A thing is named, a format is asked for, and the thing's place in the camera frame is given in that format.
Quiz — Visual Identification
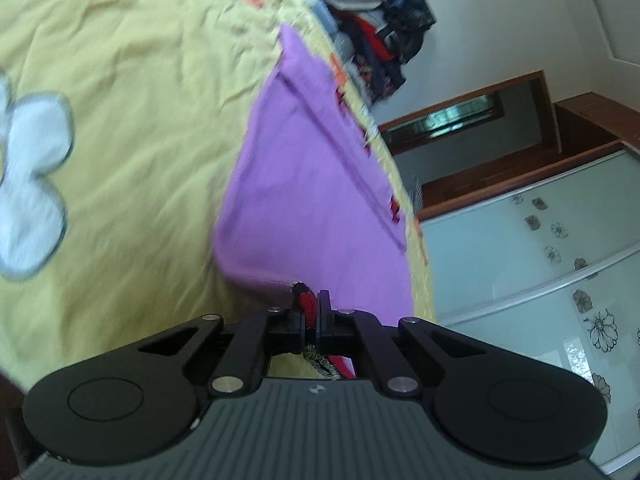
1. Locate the brown wooden door frame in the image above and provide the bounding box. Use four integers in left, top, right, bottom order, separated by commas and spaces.
378, 70, 562, 155

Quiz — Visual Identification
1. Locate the white checkered laundry basket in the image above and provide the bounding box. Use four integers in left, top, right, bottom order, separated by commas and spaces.
409, 176, 424, 217

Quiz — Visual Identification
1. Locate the pile of mixed clothes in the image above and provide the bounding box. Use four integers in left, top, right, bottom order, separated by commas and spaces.
312, 0, 436, 103

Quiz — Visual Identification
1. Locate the purple sweater red trim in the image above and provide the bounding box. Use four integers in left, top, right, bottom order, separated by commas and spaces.
212, 25, 413, 325

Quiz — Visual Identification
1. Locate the yellow floral bed sheet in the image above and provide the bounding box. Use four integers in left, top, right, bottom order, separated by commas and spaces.
1, 0, 435, 390

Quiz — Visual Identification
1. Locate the glass floral wardrobe door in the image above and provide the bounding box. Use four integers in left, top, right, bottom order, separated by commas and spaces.
422, 148, 639, 474

